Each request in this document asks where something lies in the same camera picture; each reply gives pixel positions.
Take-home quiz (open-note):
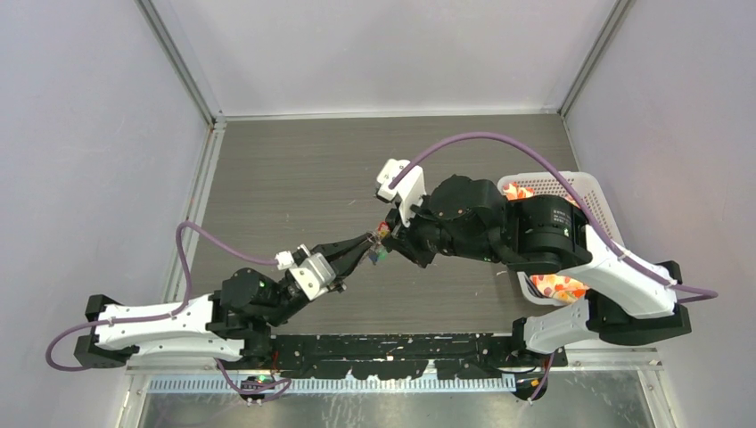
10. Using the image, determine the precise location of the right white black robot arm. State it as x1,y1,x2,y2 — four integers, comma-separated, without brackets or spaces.
382,175,692,366

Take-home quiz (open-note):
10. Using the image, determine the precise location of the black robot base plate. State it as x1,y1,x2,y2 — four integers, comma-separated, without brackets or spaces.
235,332,570,383

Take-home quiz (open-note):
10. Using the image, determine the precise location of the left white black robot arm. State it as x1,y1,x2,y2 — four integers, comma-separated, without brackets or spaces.
73,232,381,369

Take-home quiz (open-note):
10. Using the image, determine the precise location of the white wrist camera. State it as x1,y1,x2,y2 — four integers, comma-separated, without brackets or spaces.
275,244,336,301
375,159,426,227

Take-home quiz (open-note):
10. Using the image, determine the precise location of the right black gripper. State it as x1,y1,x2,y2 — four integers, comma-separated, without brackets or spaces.
382,187,503,268

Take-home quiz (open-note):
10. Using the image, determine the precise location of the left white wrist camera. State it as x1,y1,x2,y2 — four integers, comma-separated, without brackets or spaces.
275,244,336,301

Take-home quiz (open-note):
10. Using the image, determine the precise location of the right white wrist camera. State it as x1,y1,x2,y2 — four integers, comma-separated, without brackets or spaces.
375,159,426,227

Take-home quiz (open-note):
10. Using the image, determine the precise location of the white plastic basket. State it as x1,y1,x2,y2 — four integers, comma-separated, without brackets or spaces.
497,171,641,307

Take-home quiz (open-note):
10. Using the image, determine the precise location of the orange floral cloth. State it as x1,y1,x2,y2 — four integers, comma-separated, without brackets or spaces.
502,182,589,307

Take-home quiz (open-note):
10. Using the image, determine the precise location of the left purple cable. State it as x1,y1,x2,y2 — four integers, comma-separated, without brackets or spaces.
45,221,293,404

